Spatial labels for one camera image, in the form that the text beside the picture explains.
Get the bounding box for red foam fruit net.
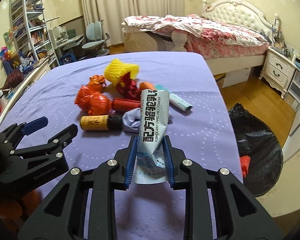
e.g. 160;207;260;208
240;155;251;178

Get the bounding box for orange wrapper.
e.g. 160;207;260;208
88;75;106;90

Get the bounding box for white nightstand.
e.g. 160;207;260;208
258;48;296;99

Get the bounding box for pink floral duvet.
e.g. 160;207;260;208
122;14;270;60

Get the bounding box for white bookshelf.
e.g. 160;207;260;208
9;0;59;69

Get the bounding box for dark red wrapper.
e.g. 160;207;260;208
116;72;141;101

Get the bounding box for white tufted bed frame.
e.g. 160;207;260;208
122;0;282;75

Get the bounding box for orange packet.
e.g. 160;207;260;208
139;82;155;90

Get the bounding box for white milk powder sachet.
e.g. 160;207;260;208
134;89;170;185

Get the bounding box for yellow label dark bottle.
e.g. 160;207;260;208
79;115;122;131

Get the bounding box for lavender paper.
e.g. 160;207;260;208
122;108;173;133

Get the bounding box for light blue desk chair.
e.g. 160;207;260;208
82;20;110;60

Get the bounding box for red cylindrical wrapper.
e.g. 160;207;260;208
111;98;141;113

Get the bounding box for clear plastic drawer unit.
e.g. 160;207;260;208
283;69;300;112

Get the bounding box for white teal tube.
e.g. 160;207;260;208
154;85;193;112

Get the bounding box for grey study desk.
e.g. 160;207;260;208
54;34;85;60

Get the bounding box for purple bed sheet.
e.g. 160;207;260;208
0;51;241;176

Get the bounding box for black trash bag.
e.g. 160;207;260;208
229;103;283;197

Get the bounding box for orange plastic bag ball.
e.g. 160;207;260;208
75;85;111;115

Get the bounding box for yellow foam fruit net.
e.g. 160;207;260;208
103;59;139;85

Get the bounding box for cream curtains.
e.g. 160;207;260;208
81;0;184;46

